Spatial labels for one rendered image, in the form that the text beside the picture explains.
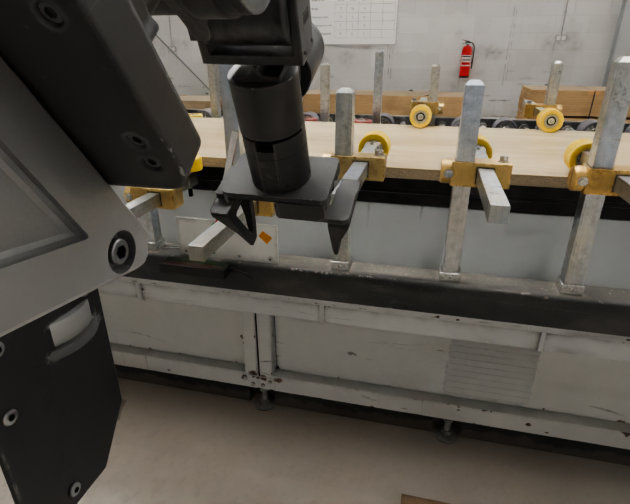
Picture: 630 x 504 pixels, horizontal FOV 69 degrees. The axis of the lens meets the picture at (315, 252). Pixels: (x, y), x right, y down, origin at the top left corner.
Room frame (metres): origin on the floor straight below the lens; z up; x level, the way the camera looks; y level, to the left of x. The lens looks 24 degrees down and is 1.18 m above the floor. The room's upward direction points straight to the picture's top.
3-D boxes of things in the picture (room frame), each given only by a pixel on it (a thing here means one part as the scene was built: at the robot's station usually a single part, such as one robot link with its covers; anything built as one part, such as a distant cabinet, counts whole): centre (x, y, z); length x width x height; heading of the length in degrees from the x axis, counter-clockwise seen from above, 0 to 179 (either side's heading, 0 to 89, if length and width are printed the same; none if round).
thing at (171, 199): (1.11, 0.40, 0.84); 0.14 x 0.06 x 0.05; 77
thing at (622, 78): (0.88, -0.55, 0.93); 0.04 x 0.04 x 0.48; 77
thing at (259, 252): (1.04, 0.22, 0.75); 0.26 x 0.01 x 0.10; 77
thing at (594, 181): (0.88, -0.57, 0.95); 0.14 x 0.06 x 0.05; 77
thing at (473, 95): (0.94, -0.31, 0.88); 0.04 x 0.04 x 0.48; 77
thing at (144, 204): (1.06, 0.39, 0.84); 0.43 x 0.03 x 0.04; 167
